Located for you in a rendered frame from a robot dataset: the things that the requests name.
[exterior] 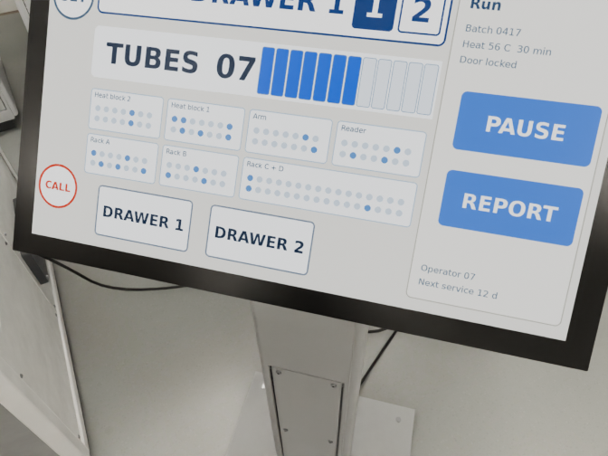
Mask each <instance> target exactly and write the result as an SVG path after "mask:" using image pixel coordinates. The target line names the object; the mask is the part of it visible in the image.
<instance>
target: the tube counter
mask: <svg viewBox="0 0 608 456"><path fill-rule="evenodd" d="M441 69H442V62H440V61H432V60H423V59H414V58H405V57H396V56H388V55H379V54H371V53H361V52H345V51H336V50H328V49H319V48H310V47H301V46H292V45H284V44H275V43H258V42H250V41H241V40H232V39H224V38H217V40H216V47H215V55H214V69H213V77H212V84H211V91H215V92H222V93H229V94H236V95H243V96H251V97H258V98H265V99H273V100H286V101H293V102H300V103H308V104H315V105H322V106H329V107H336V108H343V109H357V110H364V111H372V112H379V113H385V114H393V115H400V116H407V117H415V118H422V119H432V115H433V111H434V105H435V100H436V95H437V90H438V85H439V79H440V75H441Z"/></svg>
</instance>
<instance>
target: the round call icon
mask: <svg viewBox="0 0 608 456"><path fill-rule="evenodd" d="M80 172H81V166H75V165H70V164H64V163H59V162H53V161H48V160H42V159H39V168H38V180H37V192H36V204H35V205H37V206H41V207H46V208H51V209H56V210H61V211H65V212H71V213H77V203H78V193H79V182H80Z"/></svg>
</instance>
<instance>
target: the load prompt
mask: <svg viewBox="0 0 608 456"><path fill-rule="evenodd" d="M452 6H453V0H98V3H97V14H112V15H122V16H131V17H140V18H149V19H158V20H167V21H177V22H186V23H195V24H212V25H222V26H231V27H241V28H250V29H259V30H268V31H277V32H286V33H304V34H313V35H322V36H332V37H341V38H350V39H359V40H368V41H378V42H387V43H404V44H413V45H422V46H431V47H442V48H445V45H446V40H447V35H448V30H449V25H450V20H451V10H452Z"/></svg>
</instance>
